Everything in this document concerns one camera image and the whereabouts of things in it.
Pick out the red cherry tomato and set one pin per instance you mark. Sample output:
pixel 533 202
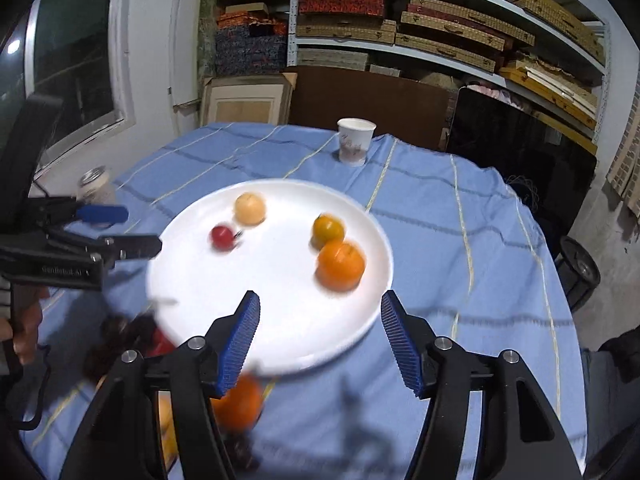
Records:
pixel 222 237
pixel 161 344

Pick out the person's left hand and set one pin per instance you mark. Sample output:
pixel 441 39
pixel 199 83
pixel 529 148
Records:
pixel 30 325

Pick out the white paper cup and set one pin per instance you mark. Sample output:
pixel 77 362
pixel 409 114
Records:
pixel 355 142

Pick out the black wheel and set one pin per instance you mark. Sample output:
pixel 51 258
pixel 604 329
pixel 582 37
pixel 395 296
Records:
pixel 580 270

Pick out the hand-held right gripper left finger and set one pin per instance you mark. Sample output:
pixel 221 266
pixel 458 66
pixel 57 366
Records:
pixel 242 345

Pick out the white round plate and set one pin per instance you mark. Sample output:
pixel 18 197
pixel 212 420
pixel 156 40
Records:
pixel 280 280

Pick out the small yellow-green orange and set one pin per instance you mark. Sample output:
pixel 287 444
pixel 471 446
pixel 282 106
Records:
pixel 328 230

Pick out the blue checked tablecloth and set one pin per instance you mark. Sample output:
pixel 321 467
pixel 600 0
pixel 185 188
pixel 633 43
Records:
pixel 450 260

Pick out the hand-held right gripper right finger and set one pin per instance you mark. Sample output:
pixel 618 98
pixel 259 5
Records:
pixel 400 345

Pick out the white narrow door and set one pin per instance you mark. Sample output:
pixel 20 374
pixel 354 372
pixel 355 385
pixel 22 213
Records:
pixel 177 50

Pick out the brown board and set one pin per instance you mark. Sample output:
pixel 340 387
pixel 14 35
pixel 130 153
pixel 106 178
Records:
pixel 370 105

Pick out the pale orange round fruit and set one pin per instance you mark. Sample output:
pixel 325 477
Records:
pixel 167 425

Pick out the stack of flat gift boxes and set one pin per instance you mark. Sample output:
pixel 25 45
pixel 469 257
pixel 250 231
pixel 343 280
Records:
pixel 450 25

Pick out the pale peach round fruit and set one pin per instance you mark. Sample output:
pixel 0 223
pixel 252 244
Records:
pixel 249 209

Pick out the bright orange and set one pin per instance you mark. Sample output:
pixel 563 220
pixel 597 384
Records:
pixel 242 405
pixel 340 266

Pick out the dark cloth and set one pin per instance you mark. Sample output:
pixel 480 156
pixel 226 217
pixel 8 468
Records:
pixel 617 360

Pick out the black flat panel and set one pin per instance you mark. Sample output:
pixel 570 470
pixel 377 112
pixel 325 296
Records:
pixel 525 150

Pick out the pink cloth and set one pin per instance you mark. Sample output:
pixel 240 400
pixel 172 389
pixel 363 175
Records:
pixel 492 94

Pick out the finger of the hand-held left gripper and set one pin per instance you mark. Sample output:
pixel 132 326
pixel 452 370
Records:
pixel 102 213
pixel 135 246

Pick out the white metal shelf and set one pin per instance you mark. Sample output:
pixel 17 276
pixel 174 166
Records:
pixel 295 10

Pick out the silver drink can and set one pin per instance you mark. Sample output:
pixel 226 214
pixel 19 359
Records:
pixel 95 185

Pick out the window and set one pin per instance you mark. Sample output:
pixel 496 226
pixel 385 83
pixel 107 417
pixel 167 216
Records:
pixel 75 50

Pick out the pile of patterned storage boxes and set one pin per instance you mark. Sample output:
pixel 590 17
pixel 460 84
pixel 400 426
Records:
pixel 250 40

